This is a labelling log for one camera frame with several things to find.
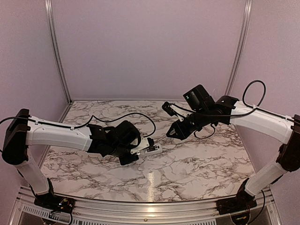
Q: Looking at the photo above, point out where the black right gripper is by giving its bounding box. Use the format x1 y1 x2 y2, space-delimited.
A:
166 107 211 140

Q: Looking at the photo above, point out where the AAA battery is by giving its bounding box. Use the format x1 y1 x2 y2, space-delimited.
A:
147 145 159 152
147 148 160 152

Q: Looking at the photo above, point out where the white remote control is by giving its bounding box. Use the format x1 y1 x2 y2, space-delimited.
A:
138 144 162 157

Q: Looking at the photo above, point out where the white battery cover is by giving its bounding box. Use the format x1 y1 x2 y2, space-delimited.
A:
225 183 235 195

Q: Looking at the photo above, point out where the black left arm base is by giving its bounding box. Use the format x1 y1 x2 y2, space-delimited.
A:
31 178 75 214

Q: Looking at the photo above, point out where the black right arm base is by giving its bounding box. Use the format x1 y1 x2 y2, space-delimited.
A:
216 178 257 215

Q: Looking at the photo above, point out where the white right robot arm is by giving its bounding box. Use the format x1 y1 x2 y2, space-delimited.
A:
162 85 300 210

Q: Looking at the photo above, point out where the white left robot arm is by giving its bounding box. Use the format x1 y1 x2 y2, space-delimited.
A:
2 109 142 209

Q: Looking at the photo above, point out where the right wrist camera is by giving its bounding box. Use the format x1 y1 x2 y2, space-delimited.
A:
162 101 176 116

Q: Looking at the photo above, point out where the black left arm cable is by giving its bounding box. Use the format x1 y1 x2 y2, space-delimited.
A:
0 112 157 150

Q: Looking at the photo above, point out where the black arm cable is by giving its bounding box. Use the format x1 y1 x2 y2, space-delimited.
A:
0 112 157 150
171 80 293 139

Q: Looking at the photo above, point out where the aluminium front rail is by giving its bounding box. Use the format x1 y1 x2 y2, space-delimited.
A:
14 186 282 225

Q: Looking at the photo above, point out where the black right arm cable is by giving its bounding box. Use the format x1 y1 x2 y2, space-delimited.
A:
171 80 293 139

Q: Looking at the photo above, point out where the aluminium right corner post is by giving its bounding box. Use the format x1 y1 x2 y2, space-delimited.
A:
225 0 253 95

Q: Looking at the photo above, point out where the aluminium corner post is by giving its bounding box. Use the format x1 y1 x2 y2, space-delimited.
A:
45 0 72 104
225 0 253 95

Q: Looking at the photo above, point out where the aluminium left corner post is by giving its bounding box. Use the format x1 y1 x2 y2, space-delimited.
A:
45 0 72 104

